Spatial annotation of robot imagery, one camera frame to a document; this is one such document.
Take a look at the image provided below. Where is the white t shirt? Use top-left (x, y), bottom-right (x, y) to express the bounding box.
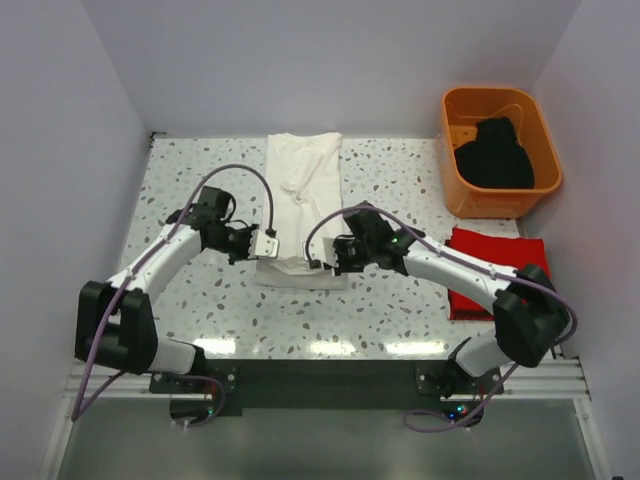
top-left (255, 132), bottom-right (348, 290)

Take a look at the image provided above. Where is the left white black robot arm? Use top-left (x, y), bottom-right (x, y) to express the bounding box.
top-left (74, 187), bottom-right (259, 392)

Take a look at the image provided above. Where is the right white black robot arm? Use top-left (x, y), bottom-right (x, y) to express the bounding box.
top-left (322, 202), bottom-right (576, 397)

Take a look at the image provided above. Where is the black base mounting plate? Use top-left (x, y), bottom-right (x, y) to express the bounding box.
top-left (149, 359), bottom-right (502, 421)

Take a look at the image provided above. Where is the folded red t shirt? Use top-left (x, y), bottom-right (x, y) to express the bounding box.
top-left (445, 227), bottom-right (551, 322)

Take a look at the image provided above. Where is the black garment in bin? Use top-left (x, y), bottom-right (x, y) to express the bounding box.
top-left (454, 117), bottom-right (535, 190)

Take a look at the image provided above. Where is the orange plastic bin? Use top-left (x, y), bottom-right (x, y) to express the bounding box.
top-left (437, 86), bottom-right (563, 219)

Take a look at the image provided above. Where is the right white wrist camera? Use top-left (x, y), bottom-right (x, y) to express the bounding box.
top-left (320, 237), bottom-right (338, 268)

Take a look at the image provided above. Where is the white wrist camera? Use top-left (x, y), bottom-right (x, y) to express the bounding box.
top-left (248, 229), bottom-right (280, 259)
top-left (320, 237), bottom-right (338, 268)

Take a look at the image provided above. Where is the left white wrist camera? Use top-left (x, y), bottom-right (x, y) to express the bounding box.
top-left (248, 229), bottom-right (280, 259)

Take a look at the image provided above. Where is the aluminium extrusion rail frame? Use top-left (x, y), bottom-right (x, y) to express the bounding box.
top-left (37, 319), bottom-right (606, 480)

